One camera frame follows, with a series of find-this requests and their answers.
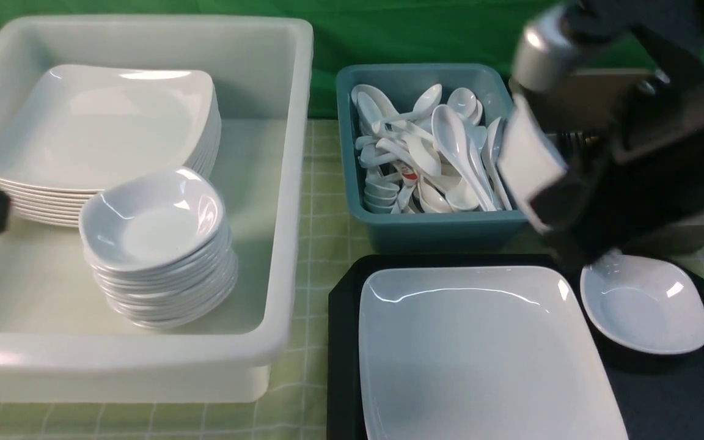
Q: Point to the large white square plate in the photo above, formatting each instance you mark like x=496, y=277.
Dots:
x=492, y=352

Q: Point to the small white bowl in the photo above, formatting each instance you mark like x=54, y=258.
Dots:
x=643, y=304

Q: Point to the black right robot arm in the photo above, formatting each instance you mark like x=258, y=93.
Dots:
x=646, y=170

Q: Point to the pile of white soup spoons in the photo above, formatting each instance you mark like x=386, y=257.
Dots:
x=439, y=157

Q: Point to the teal plastic bin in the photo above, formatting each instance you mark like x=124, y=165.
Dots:
x=423, y=233

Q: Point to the green checked tablecloth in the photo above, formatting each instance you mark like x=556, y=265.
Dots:
x=294, y=404

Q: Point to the stack of small white bowls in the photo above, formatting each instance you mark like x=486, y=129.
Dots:
x=160, y=248

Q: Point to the green backdrop cloth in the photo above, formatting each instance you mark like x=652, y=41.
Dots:
x=350, y=32

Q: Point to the brown plastic bin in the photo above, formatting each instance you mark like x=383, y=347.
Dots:
x=583, y=102

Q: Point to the stack of white square plates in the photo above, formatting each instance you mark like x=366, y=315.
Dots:
x=85, y=129

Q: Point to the large white plastic tub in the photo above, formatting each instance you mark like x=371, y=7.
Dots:
x=59, y=340

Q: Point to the black serving tray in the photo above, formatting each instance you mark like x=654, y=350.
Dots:
x=659, y=397

